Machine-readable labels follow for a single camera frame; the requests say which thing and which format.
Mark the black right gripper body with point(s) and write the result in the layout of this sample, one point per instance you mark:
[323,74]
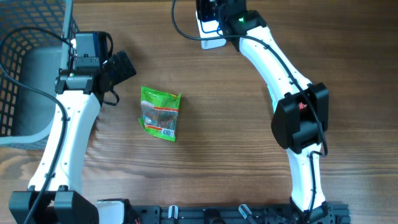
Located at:
[205,9]

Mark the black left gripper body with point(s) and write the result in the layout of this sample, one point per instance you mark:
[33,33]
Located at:
[121,68]

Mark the green snack bag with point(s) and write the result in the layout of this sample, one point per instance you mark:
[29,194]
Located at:
[159,113]

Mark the teal wet wipes pack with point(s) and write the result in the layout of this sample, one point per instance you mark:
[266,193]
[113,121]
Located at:
[273,99]

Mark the orange tissue pack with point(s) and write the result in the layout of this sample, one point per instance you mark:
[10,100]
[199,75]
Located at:
[302,106]

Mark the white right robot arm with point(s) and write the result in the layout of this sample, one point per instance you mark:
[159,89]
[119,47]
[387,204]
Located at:
[300,132]

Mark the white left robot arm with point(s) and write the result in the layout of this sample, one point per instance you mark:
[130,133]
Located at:
[53,194]

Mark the white barcode scanner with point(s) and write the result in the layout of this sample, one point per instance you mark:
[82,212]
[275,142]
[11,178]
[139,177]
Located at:
[207,30]

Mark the grey plastic mesh basket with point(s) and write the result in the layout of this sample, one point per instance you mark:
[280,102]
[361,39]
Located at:
[32,56]

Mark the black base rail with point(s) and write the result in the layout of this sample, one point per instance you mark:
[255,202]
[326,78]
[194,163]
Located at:
[266,214]

